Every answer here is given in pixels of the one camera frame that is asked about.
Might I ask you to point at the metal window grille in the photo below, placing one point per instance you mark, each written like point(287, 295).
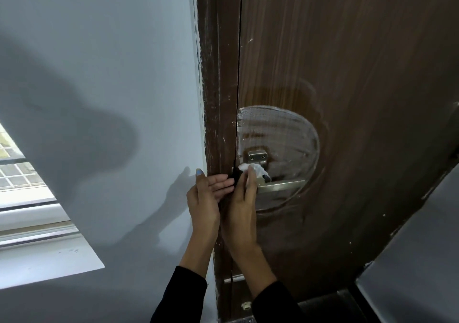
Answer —
point(14, 174)

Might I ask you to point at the white cleaning cloth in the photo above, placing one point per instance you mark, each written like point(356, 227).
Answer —
point(255, 169)

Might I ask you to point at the brown wooden door frame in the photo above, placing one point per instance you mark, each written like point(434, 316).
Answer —
point(218, 82)

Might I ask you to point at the person's right fingers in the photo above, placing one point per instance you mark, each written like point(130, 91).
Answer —
point(250, 186)

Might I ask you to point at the silver metal strike plate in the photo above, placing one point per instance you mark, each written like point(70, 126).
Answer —
point(235, 279)

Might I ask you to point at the brown wooden door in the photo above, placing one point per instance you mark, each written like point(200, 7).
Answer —
point(358, 82)

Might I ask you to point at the clear round plastic guard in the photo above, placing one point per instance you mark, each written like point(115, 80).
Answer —
point(283, 136)

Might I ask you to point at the person's left forearm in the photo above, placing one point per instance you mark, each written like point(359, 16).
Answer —
point(192, 279)

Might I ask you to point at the person's right forearm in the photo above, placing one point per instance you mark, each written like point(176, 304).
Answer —
point(267, 290)

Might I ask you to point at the person's left hand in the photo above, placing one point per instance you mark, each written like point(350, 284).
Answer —
point(202, 204)

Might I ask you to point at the person's left thumb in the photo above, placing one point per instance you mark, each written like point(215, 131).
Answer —
point(200, 179)

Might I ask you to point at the person's right hand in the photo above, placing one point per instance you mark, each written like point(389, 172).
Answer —
point(238, 222)

